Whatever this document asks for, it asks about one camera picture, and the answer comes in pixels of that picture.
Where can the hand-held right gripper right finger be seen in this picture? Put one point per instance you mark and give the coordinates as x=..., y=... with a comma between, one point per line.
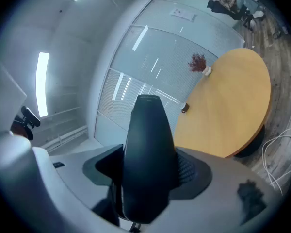
x=220, y=190

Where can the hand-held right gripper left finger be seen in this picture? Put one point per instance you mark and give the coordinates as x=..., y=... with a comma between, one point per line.
x=70, y=169

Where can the black case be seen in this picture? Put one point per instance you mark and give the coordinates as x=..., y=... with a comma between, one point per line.
x=148, y=154

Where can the round wooden table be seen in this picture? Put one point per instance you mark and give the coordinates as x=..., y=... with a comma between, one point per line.
x=228, y=105

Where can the brown and white ceramic cup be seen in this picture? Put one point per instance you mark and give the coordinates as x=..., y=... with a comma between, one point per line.
x=185, y=107

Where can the red plant in white vase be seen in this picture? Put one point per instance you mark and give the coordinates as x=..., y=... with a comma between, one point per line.
x=197, y=63

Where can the white paper sign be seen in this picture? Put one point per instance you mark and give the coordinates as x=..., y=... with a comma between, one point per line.
x=183, y=14

